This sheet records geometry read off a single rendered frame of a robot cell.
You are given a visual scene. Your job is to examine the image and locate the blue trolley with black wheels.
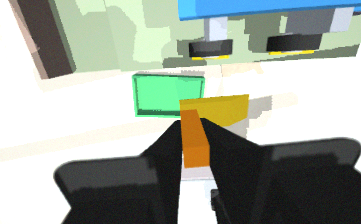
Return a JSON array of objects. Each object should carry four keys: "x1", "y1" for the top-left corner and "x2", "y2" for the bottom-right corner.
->
[{"x1": 178, "y1": 0, "x2": 361, "y2": 60}]

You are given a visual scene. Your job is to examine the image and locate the green tray floor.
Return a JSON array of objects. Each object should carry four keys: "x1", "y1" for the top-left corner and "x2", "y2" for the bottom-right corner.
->
[{"x1": 136, "y1": 78, "x2": 201, "y2": 112}]

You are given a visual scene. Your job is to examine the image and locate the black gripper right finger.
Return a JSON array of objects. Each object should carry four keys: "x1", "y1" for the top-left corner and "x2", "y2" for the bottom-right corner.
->
[{"x1": 200, "y1": 118, "x2": 361, "y2": 224}]

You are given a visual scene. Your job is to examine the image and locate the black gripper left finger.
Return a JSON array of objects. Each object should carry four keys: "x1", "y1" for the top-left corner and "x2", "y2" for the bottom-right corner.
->
[{"x1": 53, "y1": 120, "x2": 183, "y2": 224}]

